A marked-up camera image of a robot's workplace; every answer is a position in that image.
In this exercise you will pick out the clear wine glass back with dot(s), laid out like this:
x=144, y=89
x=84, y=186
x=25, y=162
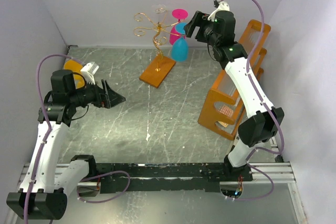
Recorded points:
x=160, y=12

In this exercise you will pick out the gold wire glass rack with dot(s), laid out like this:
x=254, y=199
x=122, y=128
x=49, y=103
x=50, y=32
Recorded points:
x=179, y=14

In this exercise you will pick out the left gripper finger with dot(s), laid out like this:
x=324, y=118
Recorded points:
x=116, y=101
x=111, y=94

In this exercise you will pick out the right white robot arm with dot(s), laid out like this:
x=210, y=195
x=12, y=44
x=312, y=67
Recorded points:
x=263, y=119

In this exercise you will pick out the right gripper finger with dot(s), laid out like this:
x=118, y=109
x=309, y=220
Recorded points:
x=196, y=21
x=189, y=29

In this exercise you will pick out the wooden rack base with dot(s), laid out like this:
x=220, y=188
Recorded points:
x=157, y=71

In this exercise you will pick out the orange wooden shelf rack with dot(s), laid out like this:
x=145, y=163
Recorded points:
x=223, y=109

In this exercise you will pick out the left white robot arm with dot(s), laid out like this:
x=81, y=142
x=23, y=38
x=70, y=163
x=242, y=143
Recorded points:
x=42, y=195

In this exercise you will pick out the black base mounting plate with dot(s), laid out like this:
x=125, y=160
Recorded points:
x=115, y=177

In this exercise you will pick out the clear wine glass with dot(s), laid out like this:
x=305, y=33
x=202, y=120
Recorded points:
x=74, y=126
x=160, y=12

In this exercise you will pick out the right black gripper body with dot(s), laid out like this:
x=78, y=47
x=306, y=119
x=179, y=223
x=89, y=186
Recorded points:
x=205, y=33

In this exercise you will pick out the blue plastic wine glass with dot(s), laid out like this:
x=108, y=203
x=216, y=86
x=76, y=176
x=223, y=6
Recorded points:
x=180, y=47

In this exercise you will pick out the yellow plastic wine glass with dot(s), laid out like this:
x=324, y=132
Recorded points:
x=75, y=67

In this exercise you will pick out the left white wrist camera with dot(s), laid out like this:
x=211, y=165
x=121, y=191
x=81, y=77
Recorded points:
x=88, y=71

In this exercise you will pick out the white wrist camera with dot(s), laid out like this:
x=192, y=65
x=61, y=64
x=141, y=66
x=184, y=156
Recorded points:
x=88, y=71
x=219, y=6

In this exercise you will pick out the clear wine glass front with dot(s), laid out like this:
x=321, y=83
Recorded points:
x=74, y=126

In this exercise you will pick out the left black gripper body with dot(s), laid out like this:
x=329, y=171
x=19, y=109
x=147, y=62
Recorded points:
x=98, y=99

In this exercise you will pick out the aluminium extrusion rail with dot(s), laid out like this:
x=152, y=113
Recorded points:
x=278, y=172

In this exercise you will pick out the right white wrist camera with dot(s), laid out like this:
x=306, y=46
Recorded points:
x=219, y=6

